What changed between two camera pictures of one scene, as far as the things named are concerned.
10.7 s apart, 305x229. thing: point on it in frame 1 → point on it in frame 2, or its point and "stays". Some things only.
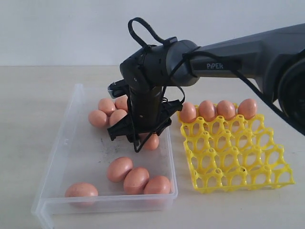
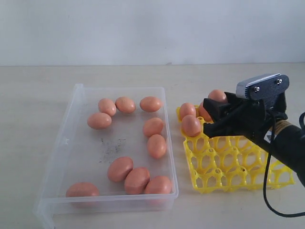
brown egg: (121, 102) stays
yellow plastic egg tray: (234, 154) stays
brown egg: (116, 115) → (190, 125)
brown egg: (207, 110) stays
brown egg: (188, 114) stays
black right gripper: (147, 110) → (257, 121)
